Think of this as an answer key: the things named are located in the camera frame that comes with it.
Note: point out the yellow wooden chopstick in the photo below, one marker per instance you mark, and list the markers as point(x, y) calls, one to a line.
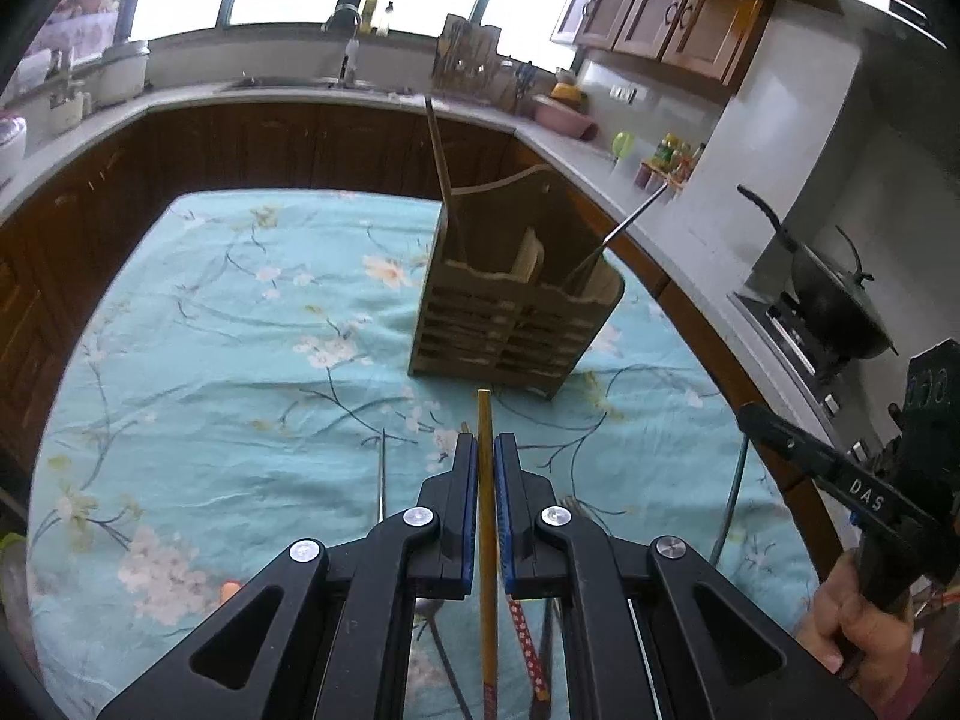
point(487, 558)

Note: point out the pink basin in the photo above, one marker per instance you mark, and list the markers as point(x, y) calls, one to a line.
point(560, 118)

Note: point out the wooden utensil holder box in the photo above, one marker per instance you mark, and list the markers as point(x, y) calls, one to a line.
point(516, 290)

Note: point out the white pot with lid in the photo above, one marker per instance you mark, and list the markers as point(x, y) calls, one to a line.
point(122, 73)

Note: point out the metal fork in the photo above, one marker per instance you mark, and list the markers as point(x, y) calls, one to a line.
point(731, 503)

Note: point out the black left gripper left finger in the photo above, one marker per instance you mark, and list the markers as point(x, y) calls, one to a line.
point(323, 631)

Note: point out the spice bottle rack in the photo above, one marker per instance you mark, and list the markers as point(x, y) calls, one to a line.
point(671, 164)

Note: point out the person's right hand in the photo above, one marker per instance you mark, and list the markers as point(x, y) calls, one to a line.
point(838, 608)

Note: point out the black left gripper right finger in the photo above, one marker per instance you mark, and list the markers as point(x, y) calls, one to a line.
point(651, 630)

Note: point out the wooden knife block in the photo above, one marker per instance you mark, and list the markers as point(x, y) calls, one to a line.
point(466, 57)

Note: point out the red dotted chopstick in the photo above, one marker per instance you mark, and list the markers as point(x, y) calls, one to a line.
point(535, 671)

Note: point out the black wok with lid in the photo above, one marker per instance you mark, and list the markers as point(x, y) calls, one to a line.
point(830, 301)

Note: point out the green cup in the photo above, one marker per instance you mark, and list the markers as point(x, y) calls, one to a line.
point(622, 144)

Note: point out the white rice cooker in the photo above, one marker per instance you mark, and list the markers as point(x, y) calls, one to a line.
point(13, 138)

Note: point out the kitchen faucet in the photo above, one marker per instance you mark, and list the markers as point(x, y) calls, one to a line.
point(344, 22)

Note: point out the teal floral tablecloth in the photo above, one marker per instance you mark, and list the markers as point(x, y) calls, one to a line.
point(227, 397)

